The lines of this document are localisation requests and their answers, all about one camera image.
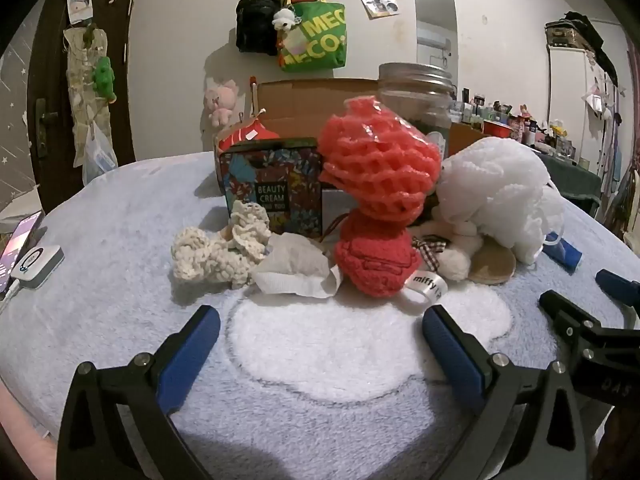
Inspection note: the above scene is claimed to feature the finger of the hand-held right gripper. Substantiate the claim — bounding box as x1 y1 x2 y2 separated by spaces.
595 269 640 311
538 290 601 343

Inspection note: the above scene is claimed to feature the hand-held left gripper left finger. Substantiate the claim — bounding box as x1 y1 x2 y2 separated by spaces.
56 304 222 480

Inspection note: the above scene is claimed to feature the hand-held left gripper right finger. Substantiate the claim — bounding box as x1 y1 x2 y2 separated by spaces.
421 304 587 480

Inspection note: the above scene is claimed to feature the blue cloth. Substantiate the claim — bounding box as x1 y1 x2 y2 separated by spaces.
542 232 583 273

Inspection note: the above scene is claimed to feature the white plush with plaid bow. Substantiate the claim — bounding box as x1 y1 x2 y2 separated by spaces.
410 220 486 282

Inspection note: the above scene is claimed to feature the cream crochet scrunchie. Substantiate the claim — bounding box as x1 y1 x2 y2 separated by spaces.
171 200 273 291

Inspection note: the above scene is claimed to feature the red knit bunny pouch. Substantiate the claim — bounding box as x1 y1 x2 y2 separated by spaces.
332 207 443 313

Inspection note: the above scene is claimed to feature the white bath pouf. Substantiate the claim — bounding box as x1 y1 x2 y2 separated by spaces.
435 139 566 266

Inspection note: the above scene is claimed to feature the white tissue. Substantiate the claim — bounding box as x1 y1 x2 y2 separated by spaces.
250 232 343 298

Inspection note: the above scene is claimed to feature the red foam net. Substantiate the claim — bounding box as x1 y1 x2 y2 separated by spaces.
318 96 443 225

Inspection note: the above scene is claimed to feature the glass jar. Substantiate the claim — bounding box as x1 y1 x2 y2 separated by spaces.
377 62 456 151

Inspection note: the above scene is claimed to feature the cardboard box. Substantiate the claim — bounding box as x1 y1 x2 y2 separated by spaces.
215 78 501 196

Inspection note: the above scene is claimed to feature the round beige disc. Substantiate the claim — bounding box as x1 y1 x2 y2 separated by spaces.
470 240 517 286

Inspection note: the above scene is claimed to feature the white charger puck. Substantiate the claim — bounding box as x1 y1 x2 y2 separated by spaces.
11 244 65 290

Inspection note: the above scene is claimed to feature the white wardrobe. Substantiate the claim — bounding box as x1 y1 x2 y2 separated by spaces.
545 42 621 171

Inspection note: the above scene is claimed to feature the smartphone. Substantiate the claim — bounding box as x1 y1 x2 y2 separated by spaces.
0 209 46 293

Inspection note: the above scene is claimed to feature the floral tin box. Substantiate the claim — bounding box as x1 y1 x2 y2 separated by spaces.
217 137 326 241

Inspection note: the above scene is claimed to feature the clear plastic bag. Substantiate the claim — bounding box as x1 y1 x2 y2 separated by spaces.
81 120 120 186

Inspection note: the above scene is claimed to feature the dark bag on wardrobe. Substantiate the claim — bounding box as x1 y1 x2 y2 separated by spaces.
545 12 618 86

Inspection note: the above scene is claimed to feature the pale pink plush toy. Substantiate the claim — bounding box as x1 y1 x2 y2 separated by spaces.
204 79 240 128

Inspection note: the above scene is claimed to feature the green plush toy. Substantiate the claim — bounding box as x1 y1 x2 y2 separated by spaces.
92 56 117 101

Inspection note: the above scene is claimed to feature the hanging fabric organizer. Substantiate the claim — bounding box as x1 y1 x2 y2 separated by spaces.
62 25 118 146

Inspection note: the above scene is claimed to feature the dark wooden door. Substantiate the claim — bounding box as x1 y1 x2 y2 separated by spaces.
25 0 138 201

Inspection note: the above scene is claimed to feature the green tote bag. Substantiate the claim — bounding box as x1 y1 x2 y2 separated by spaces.
277 0 348 72

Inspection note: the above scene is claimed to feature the black backpack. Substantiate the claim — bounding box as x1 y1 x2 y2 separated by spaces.
235 0 283 56

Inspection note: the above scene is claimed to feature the door photo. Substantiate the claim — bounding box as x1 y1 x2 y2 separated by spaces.
66 0 94 25

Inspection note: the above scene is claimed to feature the door handle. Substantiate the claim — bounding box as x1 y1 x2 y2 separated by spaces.
34 97 61 158

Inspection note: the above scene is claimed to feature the wall mirror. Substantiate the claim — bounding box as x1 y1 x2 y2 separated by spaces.
414 0 458 101

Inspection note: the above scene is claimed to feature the white plush keychain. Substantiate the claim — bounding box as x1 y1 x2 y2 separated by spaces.
271 6 301 31

